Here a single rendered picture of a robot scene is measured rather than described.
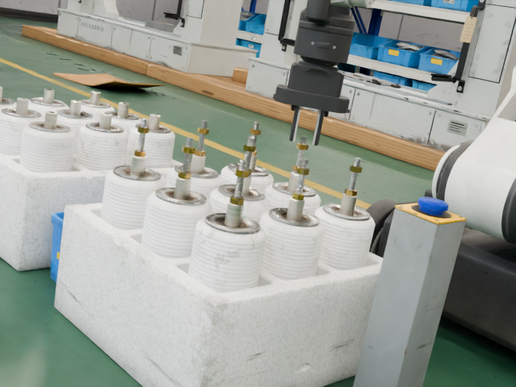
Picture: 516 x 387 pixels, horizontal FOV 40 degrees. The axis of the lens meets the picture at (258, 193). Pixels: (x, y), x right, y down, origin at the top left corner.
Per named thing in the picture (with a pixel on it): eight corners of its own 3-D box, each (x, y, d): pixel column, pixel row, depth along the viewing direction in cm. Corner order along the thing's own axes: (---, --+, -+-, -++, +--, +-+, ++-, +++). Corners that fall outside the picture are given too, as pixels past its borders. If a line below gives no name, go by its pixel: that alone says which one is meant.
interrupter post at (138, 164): (129, 173, 112) (131, 153, 111) (144, 175, 112) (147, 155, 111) (129, 176, 109) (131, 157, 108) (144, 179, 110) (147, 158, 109)
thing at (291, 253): (286, 315, 113) (307, 209, 109) (313, 344, 105) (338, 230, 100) (230, 316, 109) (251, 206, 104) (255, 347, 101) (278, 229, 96)
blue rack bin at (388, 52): (404, 64, 679) (408, 41, 674) (438, 71, 654) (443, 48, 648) (373, 60, 644) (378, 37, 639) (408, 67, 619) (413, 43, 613)
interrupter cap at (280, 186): (307, 202, 114) (308, 197, 114) (264, 190, 116) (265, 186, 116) (321, 193, 121) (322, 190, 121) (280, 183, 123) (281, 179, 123)
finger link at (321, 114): (312, 146, 115) (319, 108, 113) (312, 142, 118) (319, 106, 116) (322, 147, 115) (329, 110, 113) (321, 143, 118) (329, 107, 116)
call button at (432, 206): (426, 209, 97) (430, 195, 96) (451, 219, 94) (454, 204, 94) (409, 211, 94) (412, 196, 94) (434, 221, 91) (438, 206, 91)
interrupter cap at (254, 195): (238, 204, 105) (239, 200, 105) (207, 189, 111) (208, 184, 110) (274, 201, 110) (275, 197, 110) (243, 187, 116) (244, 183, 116)
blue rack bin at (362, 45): (370, 56, 710) (375, 35, 705) (401, 63, 685) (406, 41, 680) (339, 52, 675) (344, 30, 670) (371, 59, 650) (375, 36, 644)
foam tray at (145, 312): (230, 277, 143) (246, 193, 139) (379, 368, 117) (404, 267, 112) (53, 307, 117) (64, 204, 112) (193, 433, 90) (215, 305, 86)
